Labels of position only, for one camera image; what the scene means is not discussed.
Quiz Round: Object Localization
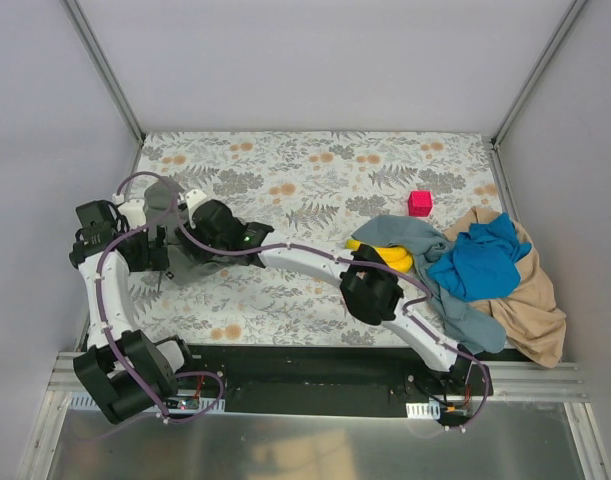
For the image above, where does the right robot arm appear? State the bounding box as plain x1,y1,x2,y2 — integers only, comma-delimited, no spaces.
176,198,474,387

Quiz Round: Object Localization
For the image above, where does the left white cable duct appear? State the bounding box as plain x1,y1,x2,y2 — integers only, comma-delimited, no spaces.
70,393,226,415

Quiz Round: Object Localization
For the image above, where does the beige cloth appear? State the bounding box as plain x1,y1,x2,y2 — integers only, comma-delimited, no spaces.
442,205,568,370

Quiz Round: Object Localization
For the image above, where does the right white cable duct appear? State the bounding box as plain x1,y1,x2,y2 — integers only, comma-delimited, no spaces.
405,401,441,421

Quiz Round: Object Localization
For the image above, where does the left aluminium frame post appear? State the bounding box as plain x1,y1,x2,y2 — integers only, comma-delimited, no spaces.
61,0,146,146

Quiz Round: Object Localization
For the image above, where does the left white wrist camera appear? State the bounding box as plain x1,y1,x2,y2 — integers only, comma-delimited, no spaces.
112,194,147,230

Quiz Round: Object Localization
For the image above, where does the aluminium frame post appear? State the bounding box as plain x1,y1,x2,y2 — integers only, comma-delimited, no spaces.
491,0,591,149
61,0,146,146

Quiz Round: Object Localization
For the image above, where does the yellow banana bunch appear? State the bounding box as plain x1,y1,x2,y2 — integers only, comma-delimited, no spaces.
345,239,414,273

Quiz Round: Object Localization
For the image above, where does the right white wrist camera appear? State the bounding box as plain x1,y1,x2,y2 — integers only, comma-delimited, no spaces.
183,189,210,217

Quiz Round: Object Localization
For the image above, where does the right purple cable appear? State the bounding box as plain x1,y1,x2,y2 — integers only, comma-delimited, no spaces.
177,219,492,440

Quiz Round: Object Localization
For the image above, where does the bright blue cloth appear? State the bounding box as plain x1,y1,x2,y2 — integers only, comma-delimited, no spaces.
428,213,532,302

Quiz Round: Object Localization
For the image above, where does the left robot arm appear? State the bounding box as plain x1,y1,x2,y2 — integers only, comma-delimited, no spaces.
69,194,191,425

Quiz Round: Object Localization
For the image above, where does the white cable duct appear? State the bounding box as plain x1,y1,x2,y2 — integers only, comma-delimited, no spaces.
70,393,226,415
405,401,441,421

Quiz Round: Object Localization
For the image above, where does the grey cloth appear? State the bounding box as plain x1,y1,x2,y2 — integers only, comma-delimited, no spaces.
143,180,224,286

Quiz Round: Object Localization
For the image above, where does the right aluminium frame post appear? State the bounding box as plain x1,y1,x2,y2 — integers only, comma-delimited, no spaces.
491,0,591,149

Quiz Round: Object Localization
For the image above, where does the pink cube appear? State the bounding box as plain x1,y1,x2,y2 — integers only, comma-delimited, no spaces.
407,190,434,218

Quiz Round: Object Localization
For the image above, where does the light blue cloth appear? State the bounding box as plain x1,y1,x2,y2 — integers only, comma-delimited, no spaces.
352,215,506,354

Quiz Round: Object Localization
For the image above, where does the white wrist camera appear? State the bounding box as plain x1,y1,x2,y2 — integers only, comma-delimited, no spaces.
183,189,210,217
112,194,147,230

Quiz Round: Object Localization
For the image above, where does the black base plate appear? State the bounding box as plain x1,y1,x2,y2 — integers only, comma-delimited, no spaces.
188,345,493,418

